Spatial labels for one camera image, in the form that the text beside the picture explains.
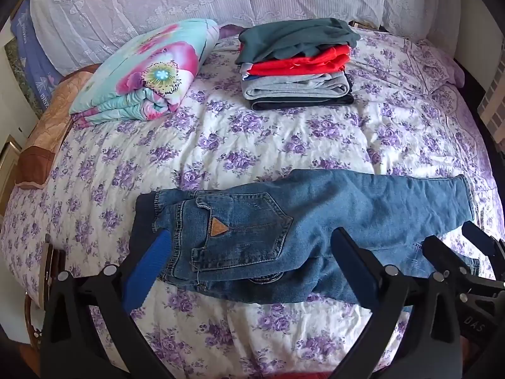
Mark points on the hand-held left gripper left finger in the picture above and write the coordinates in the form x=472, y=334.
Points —
x=152, y=268

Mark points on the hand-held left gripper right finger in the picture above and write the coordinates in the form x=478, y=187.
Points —
x=355, y=272

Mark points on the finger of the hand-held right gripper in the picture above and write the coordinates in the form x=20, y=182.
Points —
x=483, y=239
x=440, y=250

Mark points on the blue denim pants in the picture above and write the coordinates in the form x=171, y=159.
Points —
x=256, y=221

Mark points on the brown wooden furniture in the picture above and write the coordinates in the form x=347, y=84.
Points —
x=49, y=268

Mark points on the purple floral bedspread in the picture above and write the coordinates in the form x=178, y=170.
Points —
x=236, y=146

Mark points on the folded dark navy garment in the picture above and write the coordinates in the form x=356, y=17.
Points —
x=300, y=105

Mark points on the folded grey garment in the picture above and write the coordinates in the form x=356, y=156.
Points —
x=292, y=87

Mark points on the folded teal pink floral blanket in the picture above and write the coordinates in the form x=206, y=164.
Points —
x=158, y=71

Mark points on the folded red garment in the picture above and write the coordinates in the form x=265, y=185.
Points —
x=300, y=65

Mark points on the folded dark green garment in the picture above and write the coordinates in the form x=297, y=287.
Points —
x=292, y=39

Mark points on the blue patterned pillow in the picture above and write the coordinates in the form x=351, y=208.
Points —
x=31, y=55

